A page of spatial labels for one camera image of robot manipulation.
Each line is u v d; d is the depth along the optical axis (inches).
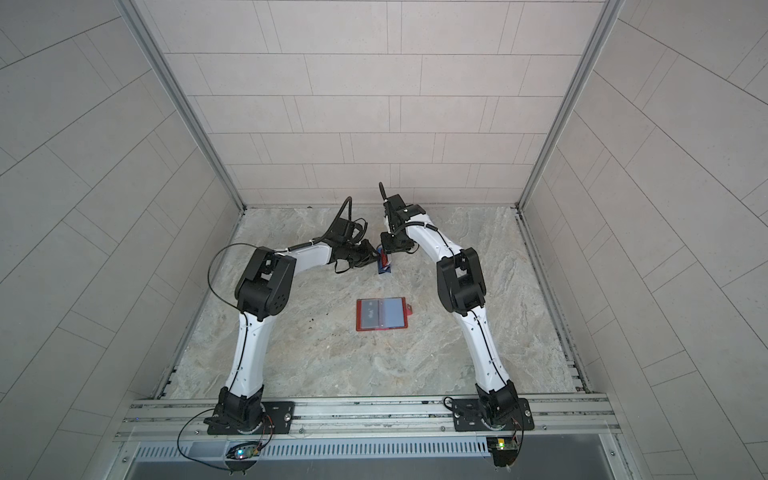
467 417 27.9
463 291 24.1
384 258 38.1
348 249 34.9
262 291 23.1
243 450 25.3
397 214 29.8
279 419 27.9
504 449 26.8
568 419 28.4
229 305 22.3
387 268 37.9
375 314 34.7
